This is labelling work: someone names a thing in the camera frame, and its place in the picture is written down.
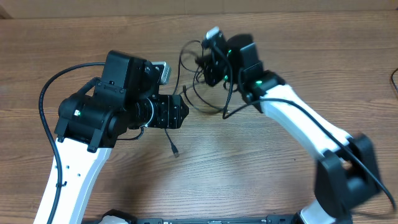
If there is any black USB cable bundle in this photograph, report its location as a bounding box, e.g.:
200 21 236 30
163 39 237 158

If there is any separated black cable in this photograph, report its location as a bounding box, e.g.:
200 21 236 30
390 67 398 94

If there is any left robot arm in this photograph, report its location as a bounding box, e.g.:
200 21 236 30
35 50 189 223

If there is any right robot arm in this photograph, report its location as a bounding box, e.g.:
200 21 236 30
196 28 384 223

